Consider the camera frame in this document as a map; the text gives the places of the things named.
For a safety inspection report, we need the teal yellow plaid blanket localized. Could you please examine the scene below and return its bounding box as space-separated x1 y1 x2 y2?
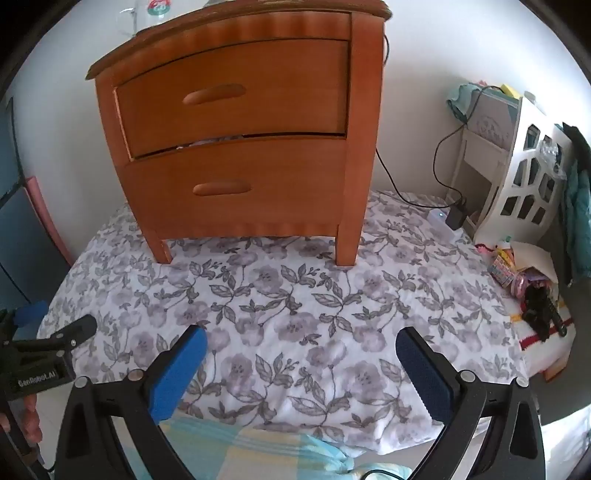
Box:
160 416 412 479

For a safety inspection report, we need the person's left hand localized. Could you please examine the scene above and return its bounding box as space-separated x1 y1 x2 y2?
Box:
0 394 43 445

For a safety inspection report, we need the glass mug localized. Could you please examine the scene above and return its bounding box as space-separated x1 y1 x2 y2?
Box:
115 0 206 38

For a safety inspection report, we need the black power adapter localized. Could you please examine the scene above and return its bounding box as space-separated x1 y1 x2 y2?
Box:
446 199 468 231

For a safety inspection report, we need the black toy on towel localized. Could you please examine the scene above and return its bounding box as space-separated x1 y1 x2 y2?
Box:
521 284 567 342

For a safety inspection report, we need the wooden nightstand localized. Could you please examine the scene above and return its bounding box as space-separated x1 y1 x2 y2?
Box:
87 1 391 266

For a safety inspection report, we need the teal hanging garment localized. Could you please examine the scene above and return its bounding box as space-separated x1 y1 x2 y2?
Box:
561 123 591 283

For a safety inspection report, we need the dark blue cabinet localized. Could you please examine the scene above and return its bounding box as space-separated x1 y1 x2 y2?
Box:
1 101 69 310

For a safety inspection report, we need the pink foam mat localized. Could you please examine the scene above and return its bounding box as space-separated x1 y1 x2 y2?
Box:
25 176 74 266

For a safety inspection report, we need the white dollhouse shelf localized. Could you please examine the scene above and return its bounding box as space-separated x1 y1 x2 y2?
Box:
452 87 573 247

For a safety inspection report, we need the colourful toy pile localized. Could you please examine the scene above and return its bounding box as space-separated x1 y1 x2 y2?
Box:
476 237 559 301

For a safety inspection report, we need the black power cable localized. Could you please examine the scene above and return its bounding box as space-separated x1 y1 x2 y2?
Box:
375 32 505 210

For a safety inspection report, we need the floral bed sheet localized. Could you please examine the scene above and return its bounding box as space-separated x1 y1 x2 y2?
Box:
39 192 527 455

